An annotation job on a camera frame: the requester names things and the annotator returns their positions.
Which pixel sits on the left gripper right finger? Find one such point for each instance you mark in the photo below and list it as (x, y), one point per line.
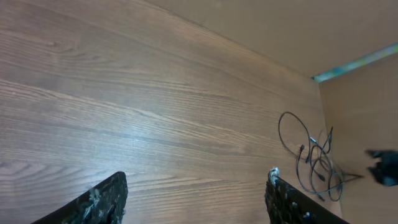
(287, 205)

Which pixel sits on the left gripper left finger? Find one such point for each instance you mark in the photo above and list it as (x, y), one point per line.
(102, 204)

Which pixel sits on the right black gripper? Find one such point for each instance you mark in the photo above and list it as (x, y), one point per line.
(385, 171)

